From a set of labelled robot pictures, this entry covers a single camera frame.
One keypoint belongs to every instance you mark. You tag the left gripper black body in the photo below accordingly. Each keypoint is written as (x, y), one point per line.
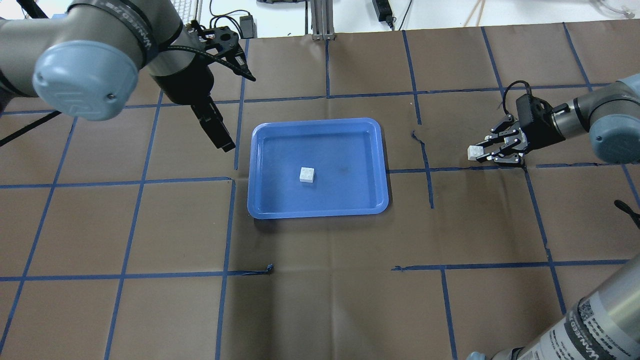
(186, 82)

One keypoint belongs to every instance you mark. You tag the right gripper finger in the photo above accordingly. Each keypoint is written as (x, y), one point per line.
(505, 137)
(503, 158)

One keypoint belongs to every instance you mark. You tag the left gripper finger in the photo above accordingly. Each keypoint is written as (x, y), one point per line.
(212, 123)
(236, 60)

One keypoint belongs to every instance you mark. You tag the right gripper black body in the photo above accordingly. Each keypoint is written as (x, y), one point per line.
(537, 131)

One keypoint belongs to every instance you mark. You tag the white block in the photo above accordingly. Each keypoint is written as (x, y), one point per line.
(474, 152)
(307, 175)

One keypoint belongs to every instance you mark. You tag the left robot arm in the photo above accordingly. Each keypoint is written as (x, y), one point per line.
(86, 63)

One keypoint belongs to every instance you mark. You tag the blue plastic tray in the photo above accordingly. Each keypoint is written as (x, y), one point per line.
(348, 158)

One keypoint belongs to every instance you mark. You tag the white keyboard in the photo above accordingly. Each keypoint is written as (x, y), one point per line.
(188, 10)

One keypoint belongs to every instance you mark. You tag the black power adapter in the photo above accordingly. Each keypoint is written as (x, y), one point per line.
(383, 11)

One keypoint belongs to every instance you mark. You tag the aluminium frame post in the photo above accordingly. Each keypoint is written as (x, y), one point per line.
(322, 20)

